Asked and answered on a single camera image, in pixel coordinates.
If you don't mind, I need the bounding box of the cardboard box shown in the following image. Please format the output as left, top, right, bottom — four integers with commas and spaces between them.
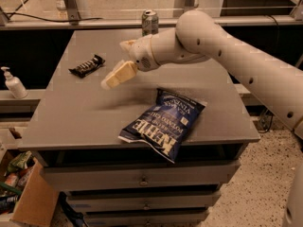
0, 159, 59, 227

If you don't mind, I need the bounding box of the green snack bag in box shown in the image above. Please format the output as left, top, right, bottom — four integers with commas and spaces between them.
7, 151, 32, 174

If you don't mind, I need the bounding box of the black cable on ledge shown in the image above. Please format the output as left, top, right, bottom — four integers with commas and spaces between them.
5, 11, 104, 24

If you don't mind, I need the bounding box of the blue kettle chips bag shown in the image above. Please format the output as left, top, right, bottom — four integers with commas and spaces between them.
118, 88, 206, 163

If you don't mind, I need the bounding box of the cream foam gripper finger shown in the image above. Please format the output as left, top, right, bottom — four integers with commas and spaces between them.
119, 40, 135, 52
100, 60, 138, 90

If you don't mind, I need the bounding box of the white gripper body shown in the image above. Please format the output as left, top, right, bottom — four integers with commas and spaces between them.
129, 35, 159, 72

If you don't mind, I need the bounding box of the green 7up can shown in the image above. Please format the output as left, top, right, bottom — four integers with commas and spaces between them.
141, 9, 158, 36

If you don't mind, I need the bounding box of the grey drawer cabinet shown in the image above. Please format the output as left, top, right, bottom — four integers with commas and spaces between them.
21, 29, 259, 227

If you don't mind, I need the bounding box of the white pump sanitizer bottle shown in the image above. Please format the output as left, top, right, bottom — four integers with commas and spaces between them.
1, 66, 27, 99

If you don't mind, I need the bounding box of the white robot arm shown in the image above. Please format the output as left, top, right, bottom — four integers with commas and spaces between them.
101, 10, 303, 138

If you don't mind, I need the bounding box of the black rxbar chocolate bar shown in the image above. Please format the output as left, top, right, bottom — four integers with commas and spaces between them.
69, 55, 105, 79

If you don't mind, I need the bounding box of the metal window rail frame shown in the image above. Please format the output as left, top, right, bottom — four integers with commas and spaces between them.
0, 0, 302, 29

